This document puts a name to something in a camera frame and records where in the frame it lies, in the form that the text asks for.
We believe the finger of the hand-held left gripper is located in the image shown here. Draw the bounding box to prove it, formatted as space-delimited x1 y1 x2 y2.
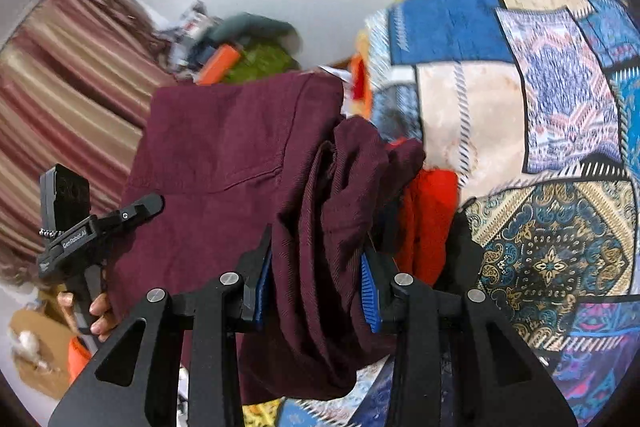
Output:
107 193 165 229

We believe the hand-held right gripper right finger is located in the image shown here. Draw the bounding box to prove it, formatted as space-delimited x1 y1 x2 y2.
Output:
360 242 593 427

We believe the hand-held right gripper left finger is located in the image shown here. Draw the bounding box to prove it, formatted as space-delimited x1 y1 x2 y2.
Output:
47 224 273 427

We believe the maroon button shirt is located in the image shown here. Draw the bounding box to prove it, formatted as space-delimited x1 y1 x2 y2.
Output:
107 71 426 405

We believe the person's left hand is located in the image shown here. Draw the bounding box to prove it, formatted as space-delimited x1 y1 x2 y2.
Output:
56 291 121 342

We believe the red cloth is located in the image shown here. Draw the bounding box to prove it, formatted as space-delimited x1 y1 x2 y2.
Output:
387 139 461 288

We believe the black cloth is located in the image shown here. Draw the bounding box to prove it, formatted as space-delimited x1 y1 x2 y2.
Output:
435 212 487 294

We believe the brown cardboard piece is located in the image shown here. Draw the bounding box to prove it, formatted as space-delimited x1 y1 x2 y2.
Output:
9 302 77 400

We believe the yellow duck print cloth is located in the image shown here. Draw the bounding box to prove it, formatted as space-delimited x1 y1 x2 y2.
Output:
242 399 287 427

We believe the striped curtain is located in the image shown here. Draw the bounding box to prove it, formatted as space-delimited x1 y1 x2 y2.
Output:
0 0 178 278

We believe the orange plastic item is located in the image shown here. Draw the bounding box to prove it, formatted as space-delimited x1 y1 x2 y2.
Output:
194 46 242 86

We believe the green cloth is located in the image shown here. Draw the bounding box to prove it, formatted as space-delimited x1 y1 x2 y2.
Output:
222 39 302 84

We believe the white printed box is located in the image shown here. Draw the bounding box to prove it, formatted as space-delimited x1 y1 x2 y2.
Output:
176 3 217 46

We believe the teal plush toy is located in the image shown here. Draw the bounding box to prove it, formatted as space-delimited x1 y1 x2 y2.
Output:
207 12 302 54

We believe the orange cloth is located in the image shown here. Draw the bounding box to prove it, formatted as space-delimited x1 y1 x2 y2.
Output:
349 32 374 118

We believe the patchwork patterned bedspread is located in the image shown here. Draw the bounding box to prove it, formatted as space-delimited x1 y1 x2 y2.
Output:
240 0 640 427

